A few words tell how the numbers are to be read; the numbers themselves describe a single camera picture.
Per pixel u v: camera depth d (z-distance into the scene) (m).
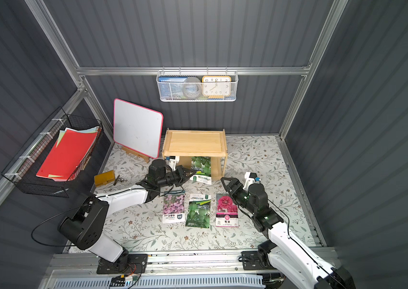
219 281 0.77
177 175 0.77
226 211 0.88
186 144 0.85
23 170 0.61
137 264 0.74
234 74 0.89
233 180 0.72
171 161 0.82
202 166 0.89
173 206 0.89
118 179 0.99
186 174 0.79
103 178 0.99
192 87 0.87
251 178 0.74
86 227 0.44
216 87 0.88
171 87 0.84
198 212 0.87
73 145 0.76
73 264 0.76
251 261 0.73
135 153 1.06
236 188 0.69
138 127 1.02
